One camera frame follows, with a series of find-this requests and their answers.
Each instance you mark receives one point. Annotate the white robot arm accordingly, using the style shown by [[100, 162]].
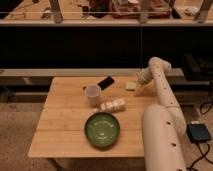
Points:
[[162, 123]]

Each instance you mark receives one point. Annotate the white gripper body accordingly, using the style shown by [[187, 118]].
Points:
[[144, 76]]

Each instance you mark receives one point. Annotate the green ceramic bowl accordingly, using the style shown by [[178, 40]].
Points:
[[102, 129]]

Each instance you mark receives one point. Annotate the white plastic cup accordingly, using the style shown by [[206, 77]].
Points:
[[93, 93]]

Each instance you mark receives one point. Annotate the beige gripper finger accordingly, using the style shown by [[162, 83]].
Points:
[[140, 89]]

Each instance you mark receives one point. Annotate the black foot pedal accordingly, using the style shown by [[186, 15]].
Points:
[[198, 133]]

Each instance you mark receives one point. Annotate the long wooden bench shelf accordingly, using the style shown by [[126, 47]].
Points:
[[67, 72]]

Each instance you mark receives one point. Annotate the clear plastic bottle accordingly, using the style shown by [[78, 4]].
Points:
[[114, 106]]

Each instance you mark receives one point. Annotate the white sponge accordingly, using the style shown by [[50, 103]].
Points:
[[130, 86]]

